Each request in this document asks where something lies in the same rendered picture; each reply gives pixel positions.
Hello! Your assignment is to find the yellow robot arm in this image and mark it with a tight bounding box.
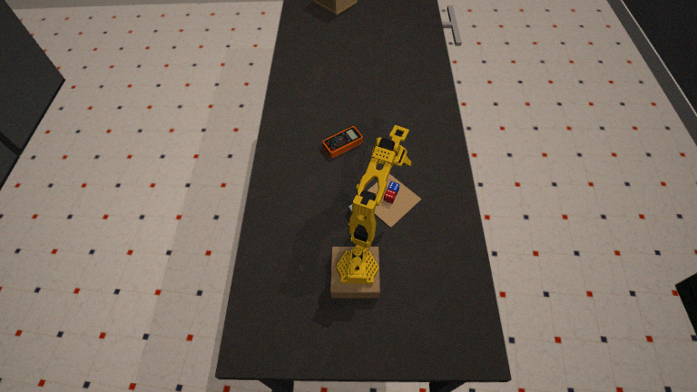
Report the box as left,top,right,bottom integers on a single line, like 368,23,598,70
337,137,401,284

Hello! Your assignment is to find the blue die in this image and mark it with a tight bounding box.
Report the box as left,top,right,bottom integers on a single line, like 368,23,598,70
388,181,399,196

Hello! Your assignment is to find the orange digital multimeter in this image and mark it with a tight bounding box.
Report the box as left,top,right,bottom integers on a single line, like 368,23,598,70
322,126,363,158

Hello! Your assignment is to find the peach flat mat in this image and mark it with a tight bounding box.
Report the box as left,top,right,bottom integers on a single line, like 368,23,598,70
368,174,421,228

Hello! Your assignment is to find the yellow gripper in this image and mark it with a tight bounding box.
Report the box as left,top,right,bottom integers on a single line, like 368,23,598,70
389,125,411,167

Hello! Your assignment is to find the red die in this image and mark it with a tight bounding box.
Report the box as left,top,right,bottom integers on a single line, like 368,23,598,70
384,189,397,203

